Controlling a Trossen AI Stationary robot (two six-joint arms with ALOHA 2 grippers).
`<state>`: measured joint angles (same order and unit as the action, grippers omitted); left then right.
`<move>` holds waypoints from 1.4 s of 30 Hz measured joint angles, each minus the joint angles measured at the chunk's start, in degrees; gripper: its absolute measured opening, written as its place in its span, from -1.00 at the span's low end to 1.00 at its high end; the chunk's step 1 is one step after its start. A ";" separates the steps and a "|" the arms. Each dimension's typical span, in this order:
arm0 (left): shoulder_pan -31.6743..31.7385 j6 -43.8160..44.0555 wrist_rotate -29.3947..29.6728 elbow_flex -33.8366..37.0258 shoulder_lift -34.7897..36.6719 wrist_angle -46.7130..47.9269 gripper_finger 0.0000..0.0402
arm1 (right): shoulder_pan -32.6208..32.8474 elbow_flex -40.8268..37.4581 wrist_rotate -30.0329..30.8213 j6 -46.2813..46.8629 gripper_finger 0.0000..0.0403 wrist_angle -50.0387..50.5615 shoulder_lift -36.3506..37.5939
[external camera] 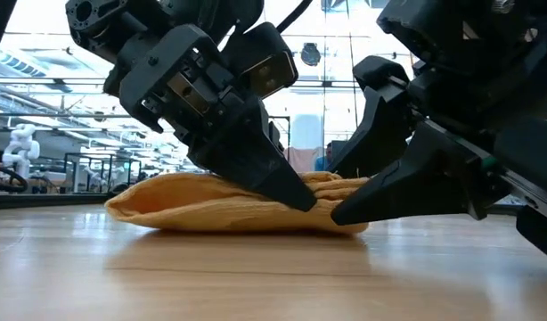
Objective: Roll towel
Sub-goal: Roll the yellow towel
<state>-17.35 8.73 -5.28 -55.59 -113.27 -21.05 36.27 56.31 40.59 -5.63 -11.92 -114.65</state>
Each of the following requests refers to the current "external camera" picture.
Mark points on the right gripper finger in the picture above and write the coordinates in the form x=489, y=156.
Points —
x=434, y=178
x=385, y=125

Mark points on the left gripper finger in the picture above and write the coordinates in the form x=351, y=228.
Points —
x=251, y=151
x=277, y=136

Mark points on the yellow waffle towel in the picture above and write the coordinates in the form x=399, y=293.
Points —
x=202, y=205

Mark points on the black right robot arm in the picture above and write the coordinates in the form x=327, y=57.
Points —
x=532, y=20

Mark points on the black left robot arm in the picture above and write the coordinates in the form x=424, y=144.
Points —
x=166, y=13

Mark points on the black background monitor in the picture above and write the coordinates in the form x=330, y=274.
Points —
x=339, y=149

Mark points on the white robot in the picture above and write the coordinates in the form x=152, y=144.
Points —
x=22, y=147

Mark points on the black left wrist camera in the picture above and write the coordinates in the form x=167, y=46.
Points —
x=269, y=58

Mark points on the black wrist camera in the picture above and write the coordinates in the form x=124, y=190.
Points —
x=269, y=58
x=416, y=31

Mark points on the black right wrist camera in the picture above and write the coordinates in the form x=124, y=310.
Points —
x=416, y=31

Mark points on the black frame workstation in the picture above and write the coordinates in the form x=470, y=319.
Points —
x=100, y=155

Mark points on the black aluminium table frame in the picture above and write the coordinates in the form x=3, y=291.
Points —
x=42, y=200

